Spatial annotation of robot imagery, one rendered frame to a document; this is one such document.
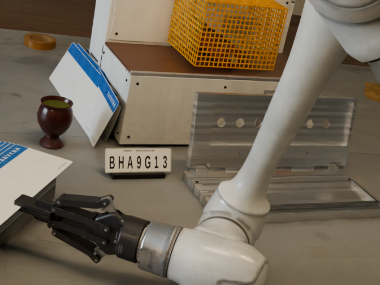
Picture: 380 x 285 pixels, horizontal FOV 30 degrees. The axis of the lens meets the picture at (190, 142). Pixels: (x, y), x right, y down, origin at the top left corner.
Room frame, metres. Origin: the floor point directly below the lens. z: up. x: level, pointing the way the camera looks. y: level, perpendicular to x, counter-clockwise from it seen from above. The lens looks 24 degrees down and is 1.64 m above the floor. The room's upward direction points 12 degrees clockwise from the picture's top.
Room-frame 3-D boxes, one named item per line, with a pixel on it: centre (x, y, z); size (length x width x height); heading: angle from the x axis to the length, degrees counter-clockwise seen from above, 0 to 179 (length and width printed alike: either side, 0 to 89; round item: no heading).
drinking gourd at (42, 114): (1.52, 0.32, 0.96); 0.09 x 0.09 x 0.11
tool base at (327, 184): (1.50, -0.24, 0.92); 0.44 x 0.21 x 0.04; 117
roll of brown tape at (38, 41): (2.24, 0.55, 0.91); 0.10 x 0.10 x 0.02
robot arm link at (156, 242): (1.03, 0.02, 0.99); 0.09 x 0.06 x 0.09; 168
